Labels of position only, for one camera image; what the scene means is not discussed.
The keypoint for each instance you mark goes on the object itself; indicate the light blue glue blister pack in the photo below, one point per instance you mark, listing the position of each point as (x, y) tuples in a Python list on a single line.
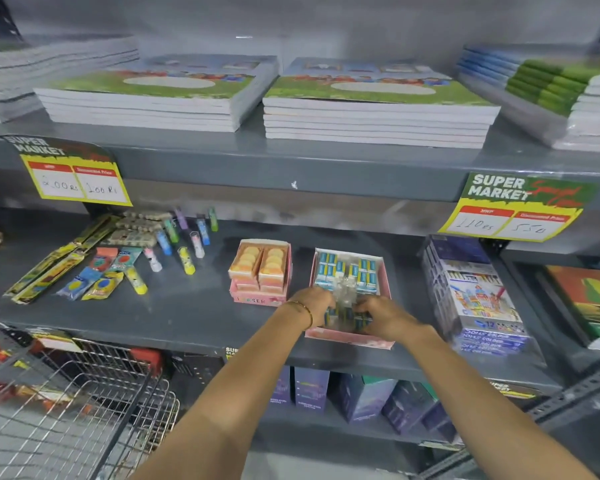
[(127, 257)]

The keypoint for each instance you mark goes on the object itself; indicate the pink box of orange erasers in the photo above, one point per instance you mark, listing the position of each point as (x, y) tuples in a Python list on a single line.
[(261, 269)]

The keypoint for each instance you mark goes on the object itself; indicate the yellow pencil packet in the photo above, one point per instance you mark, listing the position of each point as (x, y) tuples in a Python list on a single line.
[(60, 254), (47, 279)]

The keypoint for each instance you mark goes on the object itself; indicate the stack of blue green notebooks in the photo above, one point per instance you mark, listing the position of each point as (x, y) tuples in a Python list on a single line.
[(554, 94)]

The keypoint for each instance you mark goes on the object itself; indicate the small shelf edge label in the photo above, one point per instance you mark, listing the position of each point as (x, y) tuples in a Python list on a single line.
[(512, 389), (57, 340), (232, 353)]

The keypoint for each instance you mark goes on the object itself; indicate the grey metal shelf rack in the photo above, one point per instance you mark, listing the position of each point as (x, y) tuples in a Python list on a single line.
[(330, 169)]

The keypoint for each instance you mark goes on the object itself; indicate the purple box with green top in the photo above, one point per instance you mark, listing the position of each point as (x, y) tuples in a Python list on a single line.
[(365, 397)]

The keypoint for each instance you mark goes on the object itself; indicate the clear plastic eraser packet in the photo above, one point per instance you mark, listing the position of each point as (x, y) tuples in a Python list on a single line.
[(346, 292)]

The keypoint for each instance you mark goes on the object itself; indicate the red yellow packets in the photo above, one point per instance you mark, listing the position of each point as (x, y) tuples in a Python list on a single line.
[(0, 374)]

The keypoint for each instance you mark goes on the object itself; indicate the yellow glue stick blister pack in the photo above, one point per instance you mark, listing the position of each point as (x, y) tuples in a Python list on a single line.
[(104, 284)]

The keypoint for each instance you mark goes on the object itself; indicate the person's right forearm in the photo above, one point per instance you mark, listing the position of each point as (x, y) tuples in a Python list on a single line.
[(469, 399)]

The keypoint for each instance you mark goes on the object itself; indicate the blue glue stick blister pack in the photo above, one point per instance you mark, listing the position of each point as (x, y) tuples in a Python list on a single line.
[(79, 283)]

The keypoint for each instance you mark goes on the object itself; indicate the orange glue stick blister pack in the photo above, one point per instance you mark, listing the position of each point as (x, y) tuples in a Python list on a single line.
[(103, 258)]

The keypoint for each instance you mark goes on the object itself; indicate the person's left hand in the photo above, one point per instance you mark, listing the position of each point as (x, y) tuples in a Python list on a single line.
[(316, 300)]

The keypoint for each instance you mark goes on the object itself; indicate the gold bangle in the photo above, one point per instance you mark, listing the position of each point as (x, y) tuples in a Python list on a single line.
[(306, 310)]

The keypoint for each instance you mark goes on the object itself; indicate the yellow green price tag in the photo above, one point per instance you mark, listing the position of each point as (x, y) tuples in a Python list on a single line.
[(519, 209), (70, 174)]

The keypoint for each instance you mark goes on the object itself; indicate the scattered colourful glue sticks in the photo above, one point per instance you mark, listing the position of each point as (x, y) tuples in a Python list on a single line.
[(186, 259)]

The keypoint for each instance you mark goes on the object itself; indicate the orange green cover notebook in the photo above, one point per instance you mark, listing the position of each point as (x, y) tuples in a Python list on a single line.
[(587, 299)]

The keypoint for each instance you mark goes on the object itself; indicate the stack of green cover drawing books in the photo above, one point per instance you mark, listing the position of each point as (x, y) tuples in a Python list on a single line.
[(160, 94), (380, 109)]

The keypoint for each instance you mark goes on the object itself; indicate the person's right fingers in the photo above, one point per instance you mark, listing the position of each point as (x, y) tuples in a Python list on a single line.
[(369, 308)]

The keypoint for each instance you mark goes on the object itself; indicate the person's left forearm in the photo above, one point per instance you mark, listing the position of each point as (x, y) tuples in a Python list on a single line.
[(240, 389)]

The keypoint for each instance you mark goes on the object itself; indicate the pink box of blue erasers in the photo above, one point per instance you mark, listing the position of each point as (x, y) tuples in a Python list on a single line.
[(352, 269)]

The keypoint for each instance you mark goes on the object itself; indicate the stack of white notebooks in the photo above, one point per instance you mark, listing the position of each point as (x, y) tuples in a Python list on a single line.
[(40, 69)]

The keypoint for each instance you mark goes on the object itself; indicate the stack of colour pencil boxes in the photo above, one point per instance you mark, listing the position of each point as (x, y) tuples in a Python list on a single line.
[(474, 294)]

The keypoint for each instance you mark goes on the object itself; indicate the clear pack of small erasers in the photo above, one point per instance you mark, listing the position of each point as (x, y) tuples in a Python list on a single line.
[(130, 238), (147, 215), (139, 225)]

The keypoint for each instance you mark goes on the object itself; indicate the person's left fingers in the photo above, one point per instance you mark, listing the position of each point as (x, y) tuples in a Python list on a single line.
[(329, 300)]

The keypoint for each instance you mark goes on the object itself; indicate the person's right hand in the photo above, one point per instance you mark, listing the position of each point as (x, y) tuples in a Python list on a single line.
[(390, 319)]

